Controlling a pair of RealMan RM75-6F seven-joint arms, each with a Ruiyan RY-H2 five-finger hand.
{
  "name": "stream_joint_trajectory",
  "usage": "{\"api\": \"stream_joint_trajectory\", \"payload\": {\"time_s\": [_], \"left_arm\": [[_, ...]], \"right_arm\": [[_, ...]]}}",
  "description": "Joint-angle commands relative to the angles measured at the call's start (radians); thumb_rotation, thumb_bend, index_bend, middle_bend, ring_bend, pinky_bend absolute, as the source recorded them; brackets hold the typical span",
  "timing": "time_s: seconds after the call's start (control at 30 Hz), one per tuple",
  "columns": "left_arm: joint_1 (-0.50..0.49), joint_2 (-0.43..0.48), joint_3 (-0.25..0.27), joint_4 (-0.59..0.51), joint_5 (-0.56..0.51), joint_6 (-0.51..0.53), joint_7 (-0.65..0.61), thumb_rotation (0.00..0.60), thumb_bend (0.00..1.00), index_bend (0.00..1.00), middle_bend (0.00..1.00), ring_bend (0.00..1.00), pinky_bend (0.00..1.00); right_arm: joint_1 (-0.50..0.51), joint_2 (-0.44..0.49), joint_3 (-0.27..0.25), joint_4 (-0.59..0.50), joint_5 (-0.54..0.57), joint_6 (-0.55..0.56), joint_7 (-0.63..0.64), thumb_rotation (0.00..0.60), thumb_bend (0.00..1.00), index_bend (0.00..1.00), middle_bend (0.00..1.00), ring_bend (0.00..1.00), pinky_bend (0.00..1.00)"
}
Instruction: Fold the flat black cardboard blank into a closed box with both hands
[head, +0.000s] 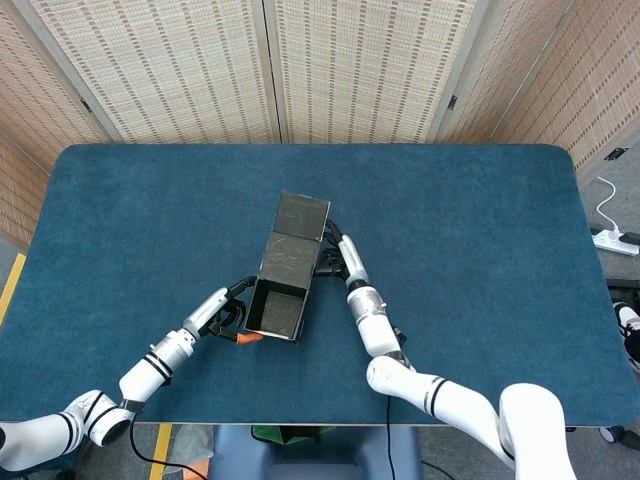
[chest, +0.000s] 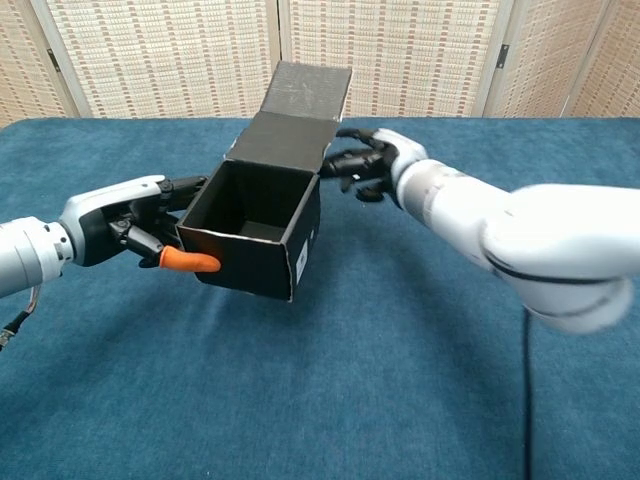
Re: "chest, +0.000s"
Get woven folding screen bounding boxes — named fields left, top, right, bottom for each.
left=0, top=0, right=640, bottom=129

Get black cardboard box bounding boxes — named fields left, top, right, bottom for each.
left=175, top=60, right=354, bottom=304

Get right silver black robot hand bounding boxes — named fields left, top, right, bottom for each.
left=319, top=127, right=429, bottom=204

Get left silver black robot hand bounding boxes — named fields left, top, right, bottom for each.
left=58, top=174, right=222, bottom=275

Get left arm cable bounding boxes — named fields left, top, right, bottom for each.
left=0, top=284, right=42, bottom=351

